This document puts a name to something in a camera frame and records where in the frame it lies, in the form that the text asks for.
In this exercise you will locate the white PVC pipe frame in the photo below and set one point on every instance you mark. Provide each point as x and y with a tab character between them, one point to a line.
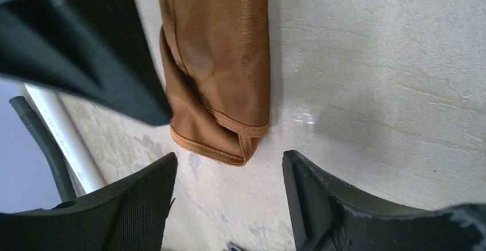
67	136

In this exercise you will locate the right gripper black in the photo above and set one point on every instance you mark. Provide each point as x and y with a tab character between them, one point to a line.
92	49

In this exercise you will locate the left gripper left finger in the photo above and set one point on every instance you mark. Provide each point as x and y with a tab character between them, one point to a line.
129	214

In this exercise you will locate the orange cloth napkin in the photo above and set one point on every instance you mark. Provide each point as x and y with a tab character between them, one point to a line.
216	64

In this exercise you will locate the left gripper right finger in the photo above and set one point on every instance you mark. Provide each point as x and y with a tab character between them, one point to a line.
328	213

